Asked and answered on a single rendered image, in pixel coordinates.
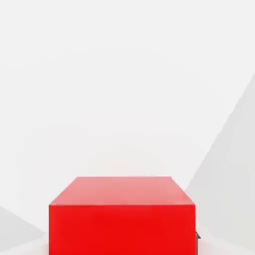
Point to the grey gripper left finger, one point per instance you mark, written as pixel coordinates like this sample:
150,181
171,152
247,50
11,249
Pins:
37,247

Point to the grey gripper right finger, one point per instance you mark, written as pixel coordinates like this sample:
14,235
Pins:
207,247

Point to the small red cube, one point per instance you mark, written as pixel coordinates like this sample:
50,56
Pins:
122,229

